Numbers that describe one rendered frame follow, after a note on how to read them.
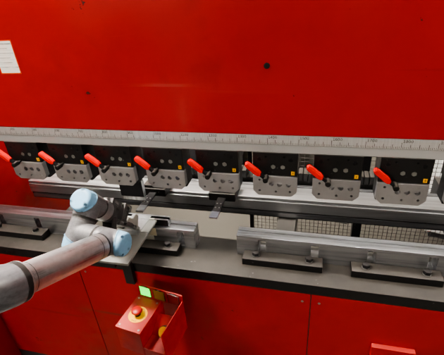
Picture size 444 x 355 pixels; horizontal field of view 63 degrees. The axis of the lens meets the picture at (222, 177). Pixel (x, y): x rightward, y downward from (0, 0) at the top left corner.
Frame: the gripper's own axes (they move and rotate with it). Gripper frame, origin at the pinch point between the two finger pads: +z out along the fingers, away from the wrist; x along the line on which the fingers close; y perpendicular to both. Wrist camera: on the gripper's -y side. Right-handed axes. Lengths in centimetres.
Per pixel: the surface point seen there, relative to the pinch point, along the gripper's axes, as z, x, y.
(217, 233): 158, 7, 29
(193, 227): 10.1, -22.5, 5.5
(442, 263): 12, -114, 3
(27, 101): -34, 33, 36
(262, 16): -52, -53, 54
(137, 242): -3.6, -6.2, -5.3
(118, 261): -10.6, -4.5, -13.5
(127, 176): -11.8, -0.5, 18.0
